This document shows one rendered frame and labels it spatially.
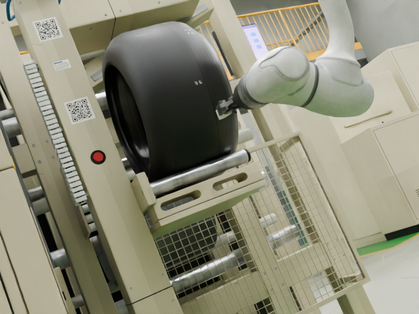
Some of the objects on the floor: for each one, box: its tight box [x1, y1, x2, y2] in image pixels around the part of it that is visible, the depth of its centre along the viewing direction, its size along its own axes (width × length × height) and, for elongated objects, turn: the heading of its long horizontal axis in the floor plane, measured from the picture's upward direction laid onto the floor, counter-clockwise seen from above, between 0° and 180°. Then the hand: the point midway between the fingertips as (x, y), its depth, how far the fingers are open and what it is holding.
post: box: [11, 0, 183, 314], centre depth 169 cm, size 13×13×250 cm
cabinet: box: [340, 110, 419, 241], centre depth 620 cm, size 90×56×125 cm, turn 51°
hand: (223, 111), depth 146 cm, fingers closed
